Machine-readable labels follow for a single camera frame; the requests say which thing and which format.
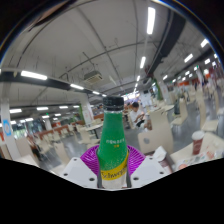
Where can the ceiling light group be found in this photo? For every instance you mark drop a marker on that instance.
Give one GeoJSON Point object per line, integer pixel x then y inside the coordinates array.
{"type": "Point", "coordinates": [33, 75]}

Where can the green drink bottle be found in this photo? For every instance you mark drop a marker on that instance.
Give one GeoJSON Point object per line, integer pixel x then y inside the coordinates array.
{"type": "Point", "coordinates": [112, 143]}

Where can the beige chair group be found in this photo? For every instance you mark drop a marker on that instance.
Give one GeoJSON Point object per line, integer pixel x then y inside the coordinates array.
{"type": "Point", "coordinates": [85, 135]}

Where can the red paper cup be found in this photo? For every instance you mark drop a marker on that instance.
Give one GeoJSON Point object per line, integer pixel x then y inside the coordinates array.
{"type": "Point", "coordinates": [197, 143]}

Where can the printed paper tray liner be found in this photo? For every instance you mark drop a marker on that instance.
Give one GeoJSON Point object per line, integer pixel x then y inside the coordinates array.
{"type": "Point", "coordinates": [190, 163]}

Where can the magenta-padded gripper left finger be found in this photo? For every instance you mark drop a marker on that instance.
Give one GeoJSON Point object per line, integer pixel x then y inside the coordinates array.
{"type": "Point", "coordinates": [80, 173]}

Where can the ceiling air conditioner unit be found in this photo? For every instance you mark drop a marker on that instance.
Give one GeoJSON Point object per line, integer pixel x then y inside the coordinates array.
{"type": "Point", "coordinates": [93, 76]}

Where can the person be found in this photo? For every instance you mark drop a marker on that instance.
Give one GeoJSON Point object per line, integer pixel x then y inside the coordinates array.
{"type": "Point", "coordinates": [34, 146]}
{"type": "Point", "coordinates": [136, 116]}

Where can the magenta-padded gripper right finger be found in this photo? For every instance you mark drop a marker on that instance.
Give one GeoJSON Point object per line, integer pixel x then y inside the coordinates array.
{"type": "Point", "coordinates": [148, 172]}

